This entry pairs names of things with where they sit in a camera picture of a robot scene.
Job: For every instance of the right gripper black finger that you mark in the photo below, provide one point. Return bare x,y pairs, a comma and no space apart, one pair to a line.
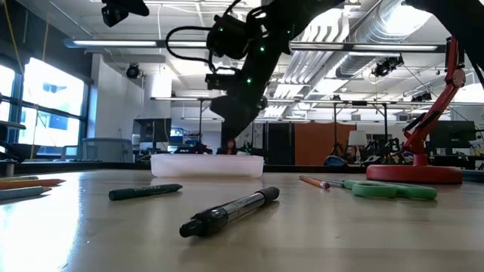
228,136

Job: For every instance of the black marker with clear barrel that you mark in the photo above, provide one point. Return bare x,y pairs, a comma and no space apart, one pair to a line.
227,213

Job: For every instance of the orange pencil with pink eraser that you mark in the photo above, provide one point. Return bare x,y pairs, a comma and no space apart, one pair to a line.
312,181

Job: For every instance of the dark green crayon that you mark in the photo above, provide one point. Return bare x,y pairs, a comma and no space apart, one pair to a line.
143,191

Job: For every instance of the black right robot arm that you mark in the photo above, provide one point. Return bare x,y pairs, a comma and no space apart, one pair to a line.
272,38

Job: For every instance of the white translucent plastic box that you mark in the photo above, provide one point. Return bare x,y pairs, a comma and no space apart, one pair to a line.
208,166

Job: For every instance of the person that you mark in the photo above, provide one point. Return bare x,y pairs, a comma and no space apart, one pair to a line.
228,148

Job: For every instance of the dark computer monitor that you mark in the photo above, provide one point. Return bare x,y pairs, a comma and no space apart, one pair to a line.
151,130

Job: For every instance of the orange partition panel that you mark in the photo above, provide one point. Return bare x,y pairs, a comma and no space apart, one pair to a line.
314,143

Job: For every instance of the blue chair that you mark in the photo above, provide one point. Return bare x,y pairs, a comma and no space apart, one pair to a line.
334,161

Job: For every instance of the grey cabinet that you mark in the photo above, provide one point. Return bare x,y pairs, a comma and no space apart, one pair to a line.
107,151

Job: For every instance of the white lampshade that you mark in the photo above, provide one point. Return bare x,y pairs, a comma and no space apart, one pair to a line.
357,138

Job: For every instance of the long ceiling light bar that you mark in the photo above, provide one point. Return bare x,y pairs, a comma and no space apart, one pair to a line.
113,43

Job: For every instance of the dark far counter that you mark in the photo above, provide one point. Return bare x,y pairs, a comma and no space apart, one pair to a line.
75,166

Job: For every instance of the large bright window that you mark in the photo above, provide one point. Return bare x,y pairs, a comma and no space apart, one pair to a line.
53,87

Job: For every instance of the red desk lamp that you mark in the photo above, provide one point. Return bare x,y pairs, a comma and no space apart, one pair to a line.
414,174

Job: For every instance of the dark wide monitor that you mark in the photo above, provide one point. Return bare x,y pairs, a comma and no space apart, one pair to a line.
453,134

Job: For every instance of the narrow bright window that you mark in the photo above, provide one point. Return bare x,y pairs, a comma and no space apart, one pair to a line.
5,90

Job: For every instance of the blue bin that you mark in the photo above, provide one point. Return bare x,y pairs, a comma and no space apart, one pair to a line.
472,176

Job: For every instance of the black workstation frame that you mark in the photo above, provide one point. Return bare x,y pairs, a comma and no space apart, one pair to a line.
200,121

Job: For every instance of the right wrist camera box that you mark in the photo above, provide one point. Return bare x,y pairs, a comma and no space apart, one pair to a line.
219,81

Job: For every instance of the black ceiling camera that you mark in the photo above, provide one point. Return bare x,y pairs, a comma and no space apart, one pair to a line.
132,71

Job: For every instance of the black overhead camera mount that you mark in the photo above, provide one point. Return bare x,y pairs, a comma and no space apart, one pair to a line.
385,67

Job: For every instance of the silver ventilation duct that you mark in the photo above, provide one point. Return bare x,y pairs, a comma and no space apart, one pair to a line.
378,34

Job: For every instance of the black equipment bracket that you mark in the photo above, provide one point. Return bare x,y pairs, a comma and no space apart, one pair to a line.
11,151

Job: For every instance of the short metal post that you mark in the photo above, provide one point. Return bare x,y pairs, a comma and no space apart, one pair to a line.
10,170

